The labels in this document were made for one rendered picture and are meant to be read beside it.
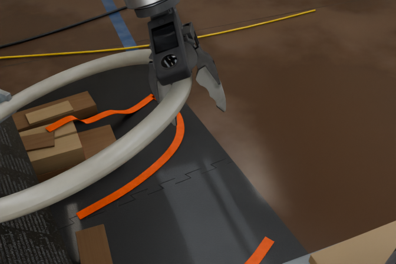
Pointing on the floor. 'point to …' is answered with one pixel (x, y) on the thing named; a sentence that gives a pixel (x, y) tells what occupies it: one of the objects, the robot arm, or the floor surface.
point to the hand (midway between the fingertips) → (198, 115)
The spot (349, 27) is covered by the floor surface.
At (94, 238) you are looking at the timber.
